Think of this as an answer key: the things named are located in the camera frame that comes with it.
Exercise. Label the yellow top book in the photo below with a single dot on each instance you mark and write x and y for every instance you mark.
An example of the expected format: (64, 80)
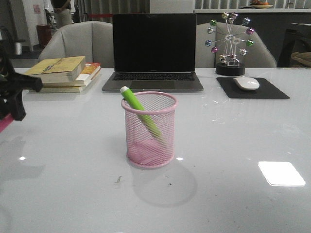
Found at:
(58, 70)

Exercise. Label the grey left armchair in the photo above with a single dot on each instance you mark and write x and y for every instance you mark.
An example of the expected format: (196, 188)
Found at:
(92, 39)

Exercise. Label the grey open laptop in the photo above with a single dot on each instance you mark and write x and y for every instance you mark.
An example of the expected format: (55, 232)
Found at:
(154, 52)

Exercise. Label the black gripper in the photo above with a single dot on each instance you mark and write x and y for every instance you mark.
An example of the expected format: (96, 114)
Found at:
(11, 102)

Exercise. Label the grey right armchair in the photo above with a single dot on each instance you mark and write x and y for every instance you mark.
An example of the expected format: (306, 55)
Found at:
(257, 55)

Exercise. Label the ferris wheel desk toy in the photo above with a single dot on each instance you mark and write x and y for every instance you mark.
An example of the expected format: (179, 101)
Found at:
(231, 43)

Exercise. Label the fruit bowl on counter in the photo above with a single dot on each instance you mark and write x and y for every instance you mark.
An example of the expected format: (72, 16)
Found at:
(260, 4)

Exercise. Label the dark wooden side chair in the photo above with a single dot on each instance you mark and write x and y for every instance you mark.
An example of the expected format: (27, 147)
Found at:
(296, 48)

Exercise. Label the red bin in background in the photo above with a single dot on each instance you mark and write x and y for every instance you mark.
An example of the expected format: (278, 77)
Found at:
(44, 35)

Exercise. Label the pink mesh pen holder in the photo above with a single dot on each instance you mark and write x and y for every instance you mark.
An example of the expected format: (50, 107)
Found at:
(150, 128)

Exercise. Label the black mouse pad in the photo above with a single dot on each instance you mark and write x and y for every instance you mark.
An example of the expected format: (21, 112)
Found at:
(266, 90)

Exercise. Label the bottom cream book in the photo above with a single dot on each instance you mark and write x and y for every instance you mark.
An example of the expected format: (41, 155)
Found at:
(68, 89)

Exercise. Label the orange middle book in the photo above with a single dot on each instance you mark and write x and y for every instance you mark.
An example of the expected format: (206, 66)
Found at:
(88, 74)

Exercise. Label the white computer mouse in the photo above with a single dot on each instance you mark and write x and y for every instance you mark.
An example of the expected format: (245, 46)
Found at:
(246, 83)

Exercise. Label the pink marker pen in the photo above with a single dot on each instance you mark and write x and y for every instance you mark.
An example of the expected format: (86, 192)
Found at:
(5, 122)

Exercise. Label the grey armchair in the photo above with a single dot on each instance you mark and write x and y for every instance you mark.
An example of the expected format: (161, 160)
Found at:
(257, 55)
(92, 39)

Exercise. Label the person in white trousers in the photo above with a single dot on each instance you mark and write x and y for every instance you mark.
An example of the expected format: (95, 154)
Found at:
(62, 10)

